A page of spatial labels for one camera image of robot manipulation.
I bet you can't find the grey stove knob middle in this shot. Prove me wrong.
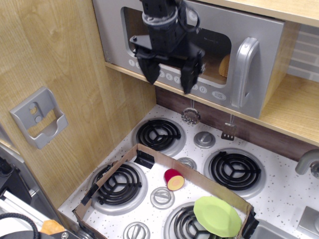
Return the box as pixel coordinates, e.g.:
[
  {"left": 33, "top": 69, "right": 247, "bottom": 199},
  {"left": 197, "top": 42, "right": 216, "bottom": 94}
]
[{"left": 178, "top": 157, "right": 197, "bottom": 170}]

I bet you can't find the cardboard barrier frame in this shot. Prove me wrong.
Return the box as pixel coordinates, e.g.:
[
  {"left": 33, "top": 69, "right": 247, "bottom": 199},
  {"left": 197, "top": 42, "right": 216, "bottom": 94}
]
[{"left": 73, "top": 144, "right": 259, "bottom": 239}]

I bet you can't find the yellow toy corn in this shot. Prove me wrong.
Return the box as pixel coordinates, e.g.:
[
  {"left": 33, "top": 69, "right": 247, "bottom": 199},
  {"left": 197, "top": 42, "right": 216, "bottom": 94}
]
[{"left": 218, "top": 54, "right": 230, "bottom": 78}]

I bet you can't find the wooden shelf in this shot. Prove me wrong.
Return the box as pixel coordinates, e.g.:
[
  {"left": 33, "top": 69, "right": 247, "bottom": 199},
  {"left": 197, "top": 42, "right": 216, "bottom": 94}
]
[{"left": 104, "top": 62, "right": 319, "bottom": 150}]

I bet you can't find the grey toy sink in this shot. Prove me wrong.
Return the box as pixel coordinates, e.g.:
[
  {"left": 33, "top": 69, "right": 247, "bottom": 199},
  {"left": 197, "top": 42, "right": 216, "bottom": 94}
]
[{"left": 251, "top": 206, "right": 319, "bottom": 239}]

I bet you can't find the grey stove knob front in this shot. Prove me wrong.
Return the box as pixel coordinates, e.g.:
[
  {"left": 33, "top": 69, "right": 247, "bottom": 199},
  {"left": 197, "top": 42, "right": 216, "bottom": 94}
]
[{"left": 123, "top": 222, "right": 151, "bottom": 239}]

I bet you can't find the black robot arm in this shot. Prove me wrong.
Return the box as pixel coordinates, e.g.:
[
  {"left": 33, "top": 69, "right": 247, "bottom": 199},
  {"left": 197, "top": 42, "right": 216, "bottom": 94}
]
[{"left": 130, "top": 0, "right": 205, "bottom": 94}]

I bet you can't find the red toy fruit half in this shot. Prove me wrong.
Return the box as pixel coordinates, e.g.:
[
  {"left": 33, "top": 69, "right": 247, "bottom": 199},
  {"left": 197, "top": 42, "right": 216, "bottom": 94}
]
[{"left": 164, "top": 168, "right": 185, "bottom": 191}]

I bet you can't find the black device left edge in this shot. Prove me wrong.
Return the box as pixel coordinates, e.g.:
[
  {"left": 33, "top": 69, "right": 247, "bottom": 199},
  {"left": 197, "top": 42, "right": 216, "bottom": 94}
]
[{"left": 0, "top": 157, "right": 32, "bottom": 205}]

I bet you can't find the hanging metal strainer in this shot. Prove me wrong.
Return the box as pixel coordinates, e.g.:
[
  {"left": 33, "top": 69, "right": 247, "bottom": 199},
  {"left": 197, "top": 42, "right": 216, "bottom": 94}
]
[{"left": 181, "top": 100, "right": 201, "bottom": 126}]

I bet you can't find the grey wall phone holder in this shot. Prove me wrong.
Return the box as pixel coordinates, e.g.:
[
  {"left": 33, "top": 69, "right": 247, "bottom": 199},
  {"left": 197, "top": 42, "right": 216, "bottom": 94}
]
[{"left": 9, "top": 87, "right": 68, "bottom": 149}]

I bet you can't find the front left black burner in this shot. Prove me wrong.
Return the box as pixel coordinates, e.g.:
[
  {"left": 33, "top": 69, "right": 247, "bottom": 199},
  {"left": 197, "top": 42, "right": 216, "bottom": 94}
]
[{"left": 96, "top": 164, "right": 145, "bottom": 206}]

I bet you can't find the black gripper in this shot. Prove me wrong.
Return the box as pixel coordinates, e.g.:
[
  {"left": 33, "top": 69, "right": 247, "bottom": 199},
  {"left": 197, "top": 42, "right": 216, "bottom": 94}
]
[{"left": 130, "top": 12, "right": 205, "bottom": 94}]

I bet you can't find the black burner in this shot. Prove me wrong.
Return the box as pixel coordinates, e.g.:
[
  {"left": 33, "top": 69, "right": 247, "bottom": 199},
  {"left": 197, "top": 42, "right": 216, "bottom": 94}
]
[
  {"left": 173, "top": 206, "right": 212, "bottom": 239},
  {"left": 96, "top": 164, "right": 145, "bottom": 206},
  {"left": 133, "top": 119, "right": 181, "bottom": 151},
  {"left": 208, "top": 151, "right": 262, "bottom": 191}
]

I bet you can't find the orange object bottom left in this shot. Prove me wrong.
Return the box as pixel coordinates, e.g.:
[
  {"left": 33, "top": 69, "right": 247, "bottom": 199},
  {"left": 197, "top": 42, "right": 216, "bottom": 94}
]
[{"left": 40, "top": 220, "right": 65, "bottom": 235}]

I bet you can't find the black braided cable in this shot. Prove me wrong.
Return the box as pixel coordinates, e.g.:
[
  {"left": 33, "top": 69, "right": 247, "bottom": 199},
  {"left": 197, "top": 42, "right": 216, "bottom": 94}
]
[{"left": 0, "top": 212, "right": 40, "bottom": 239}]

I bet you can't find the back left black burner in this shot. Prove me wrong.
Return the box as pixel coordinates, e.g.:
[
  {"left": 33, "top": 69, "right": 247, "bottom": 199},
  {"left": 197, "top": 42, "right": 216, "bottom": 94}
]
[{"left": 133, "top": 119, "right": 181, "bottom": 151}]

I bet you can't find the front right black burner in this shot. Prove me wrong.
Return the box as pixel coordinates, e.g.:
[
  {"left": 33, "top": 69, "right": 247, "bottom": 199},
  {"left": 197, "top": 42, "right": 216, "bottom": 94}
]
[{"left": 173, "top": 206, "right": 212, "bottom": 239}]

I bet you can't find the grey toy faucet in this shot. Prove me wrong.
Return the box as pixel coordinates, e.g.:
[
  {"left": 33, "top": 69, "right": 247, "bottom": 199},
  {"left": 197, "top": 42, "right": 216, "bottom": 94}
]
[{"left": 295, "top": 149, "right": 319, "bottom": 179}]

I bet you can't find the hanging metal spatula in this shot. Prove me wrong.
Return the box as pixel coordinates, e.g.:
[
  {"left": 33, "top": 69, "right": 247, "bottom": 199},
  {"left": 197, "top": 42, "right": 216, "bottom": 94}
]
[{"left": 221, "top": 115, "right": 237, "bottom": 141}]

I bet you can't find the green toy plate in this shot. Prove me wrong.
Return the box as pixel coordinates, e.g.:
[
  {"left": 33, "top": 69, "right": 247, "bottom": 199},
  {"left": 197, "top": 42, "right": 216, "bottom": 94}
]
[{"left": 193, "top": 196, "right": 242, "bottom": 238}]

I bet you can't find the grey toy microwave door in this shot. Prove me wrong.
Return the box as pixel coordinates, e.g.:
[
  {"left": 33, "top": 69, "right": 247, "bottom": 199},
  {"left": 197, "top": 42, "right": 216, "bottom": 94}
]
[{"left": 93, "top": 0, "right": 286, "bottom": 118}]

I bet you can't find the back right black burner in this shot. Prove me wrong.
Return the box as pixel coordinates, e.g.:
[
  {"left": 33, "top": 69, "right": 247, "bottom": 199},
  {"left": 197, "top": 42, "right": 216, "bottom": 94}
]
[{"left": 208, "top": 151, "right": 262, "bottom": 191}]

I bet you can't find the grey stove knob centre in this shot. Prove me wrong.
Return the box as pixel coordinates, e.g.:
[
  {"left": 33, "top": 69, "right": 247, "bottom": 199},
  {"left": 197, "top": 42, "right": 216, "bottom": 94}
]
[{"left": 150, "top": 187, "right": 175, "bottom": 210}]

